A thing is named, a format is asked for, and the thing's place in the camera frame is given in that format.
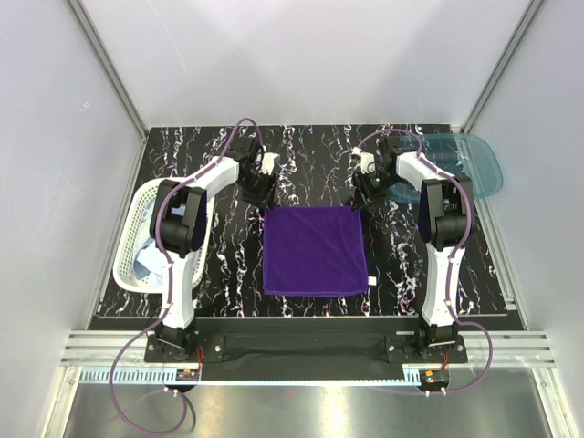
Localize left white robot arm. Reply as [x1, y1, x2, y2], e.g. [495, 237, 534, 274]
[148, 138, 279, 361]

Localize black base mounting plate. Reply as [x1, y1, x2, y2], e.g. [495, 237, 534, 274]
[144, 317, 468, 385]

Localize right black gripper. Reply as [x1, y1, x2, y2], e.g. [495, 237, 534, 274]
[350, 169, 402, 214]

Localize white plastic basket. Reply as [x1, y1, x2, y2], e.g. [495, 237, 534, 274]
[113, 178, 217, 294]

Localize left connector box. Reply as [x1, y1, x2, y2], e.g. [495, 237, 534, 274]
[175, 368, 201, 381]

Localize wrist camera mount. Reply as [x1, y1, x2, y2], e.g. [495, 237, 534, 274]
[255, 152, 280, 175]
[351, 147, 376, 174]

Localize light blue towel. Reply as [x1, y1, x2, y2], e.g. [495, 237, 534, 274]
[132, 200, 165, 288]

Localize purple towel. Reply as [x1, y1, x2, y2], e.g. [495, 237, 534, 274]
[262, 206, 369, 297]

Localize right connector box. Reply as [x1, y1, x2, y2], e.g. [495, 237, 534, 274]
[421, 369, 450, 387]

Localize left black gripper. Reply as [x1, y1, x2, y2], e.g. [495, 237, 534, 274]
[236, 168, 277, 212]

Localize connector box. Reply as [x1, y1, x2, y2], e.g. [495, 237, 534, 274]
[175, 368, 201, 381]
[421, 369, 450, 387]

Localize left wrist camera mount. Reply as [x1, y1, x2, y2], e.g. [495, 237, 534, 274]
[255, 152, 280, 175]

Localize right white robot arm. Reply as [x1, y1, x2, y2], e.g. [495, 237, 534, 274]
[351, 137, 475, 362]

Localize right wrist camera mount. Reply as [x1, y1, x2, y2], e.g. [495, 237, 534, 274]
[351, 147, 376, 174]

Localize teal transparent plastic tray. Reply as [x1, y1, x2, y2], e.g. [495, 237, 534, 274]
[387, 133, 503, 205]

